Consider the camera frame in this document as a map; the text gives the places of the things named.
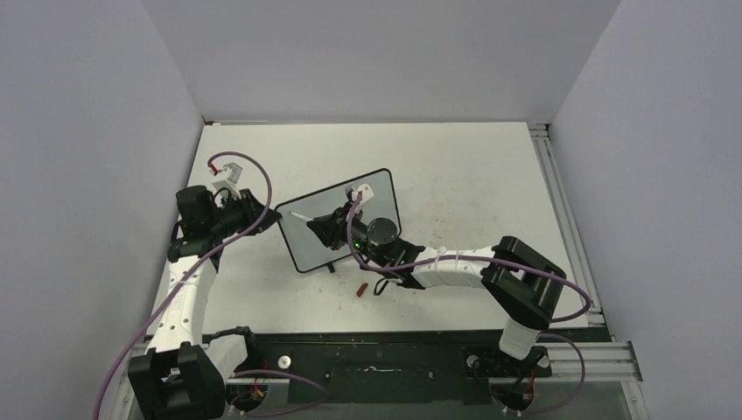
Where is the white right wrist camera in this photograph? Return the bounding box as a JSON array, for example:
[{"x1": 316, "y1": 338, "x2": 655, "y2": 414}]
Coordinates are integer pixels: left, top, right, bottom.
[{"x1": 344, "y1": 183, "x2": 375, "y2": 204}]

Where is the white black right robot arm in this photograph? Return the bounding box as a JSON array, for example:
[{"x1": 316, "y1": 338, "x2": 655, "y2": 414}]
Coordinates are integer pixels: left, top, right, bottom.
[{"x1": 305, "y1": 214, "x2": 566, "y2": 375}]

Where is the purple cable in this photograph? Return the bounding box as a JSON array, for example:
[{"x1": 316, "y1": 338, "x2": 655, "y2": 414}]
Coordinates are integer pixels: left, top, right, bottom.
[
  {"x1": 91, "y1": 150, "x2": 329, "y2": 420},
  {"x1": 345, "y1": 192, "x2": 593, "y2": 417}
]

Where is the aluminium rail frame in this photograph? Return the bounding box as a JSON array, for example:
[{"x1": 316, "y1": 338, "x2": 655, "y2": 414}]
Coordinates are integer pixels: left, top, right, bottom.
[{"x1": 527, "y1": 122, "x2": 645, "y2": 384}]

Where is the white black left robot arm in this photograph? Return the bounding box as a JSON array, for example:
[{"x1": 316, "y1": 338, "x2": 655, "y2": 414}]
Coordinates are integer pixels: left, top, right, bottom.
[{"x1": 127, "y1": 185, "x2": 281, "y2": 419}]

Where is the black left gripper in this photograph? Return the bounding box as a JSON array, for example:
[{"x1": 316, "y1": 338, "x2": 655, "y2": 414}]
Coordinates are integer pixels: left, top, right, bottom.
[{"x1": 208, "y1": 188, "x2": 281, "y2": 239}]

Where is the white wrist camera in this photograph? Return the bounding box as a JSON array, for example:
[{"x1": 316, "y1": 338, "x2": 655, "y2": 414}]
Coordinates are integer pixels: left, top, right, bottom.
[
  {"x1": 211, "y1": 163, "x2": 242, "y2": 197},
  {"x1": 344, "y1": 183, "x2": 375, "y2": 204}
]

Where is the red marker cap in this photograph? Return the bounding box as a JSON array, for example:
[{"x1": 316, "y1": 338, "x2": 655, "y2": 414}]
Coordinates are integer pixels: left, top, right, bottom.
[{"x1": 355, "y1": 283, "x2": 368, "y2": 298}]

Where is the black framed whiteboard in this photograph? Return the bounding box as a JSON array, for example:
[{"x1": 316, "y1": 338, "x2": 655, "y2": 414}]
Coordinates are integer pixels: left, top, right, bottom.
[{"x1": 275, "y1": 168, "x2": 402, "y2": 274}]

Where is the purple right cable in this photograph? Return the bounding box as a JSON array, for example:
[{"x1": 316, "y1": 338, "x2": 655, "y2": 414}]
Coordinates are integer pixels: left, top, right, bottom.
[{"x1": 345, "y1": 192, "x2": 593, "y2": 417}]

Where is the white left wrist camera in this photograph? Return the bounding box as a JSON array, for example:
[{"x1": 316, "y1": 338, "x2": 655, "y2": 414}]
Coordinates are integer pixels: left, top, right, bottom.
[{"x1": 211, "y1": 163, "x2": 242, "y2": 197}]

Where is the black base frame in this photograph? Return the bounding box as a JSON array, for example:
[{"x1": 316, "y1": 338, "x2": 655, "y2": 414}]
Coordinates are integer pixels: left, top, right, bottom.
[{"x1": 226, "y1": 328, "x2": 609, "y2": 412}]

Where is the white marker pen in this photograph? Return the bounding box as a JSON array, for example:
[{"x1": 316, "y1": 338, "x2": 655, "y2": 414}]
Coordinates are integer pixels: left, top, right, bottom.
[{"x1": 289, "y1": 212, "x2": 314, "y2": 222}]

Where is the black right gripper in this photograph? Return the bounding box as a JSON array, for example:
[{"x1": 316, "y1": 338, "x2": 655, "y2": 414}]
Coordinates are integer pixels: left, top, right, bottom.
[{"x1": 308, "y1": 201, "x2": 389, "y2": 269}]

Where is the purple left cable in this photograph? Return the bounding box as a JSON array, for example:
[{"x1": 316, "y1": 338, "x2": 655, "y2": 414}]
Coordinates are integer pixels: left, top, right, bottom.
[{"x1": 91, "y1": 150, "x2": 329, "y2": 420}]

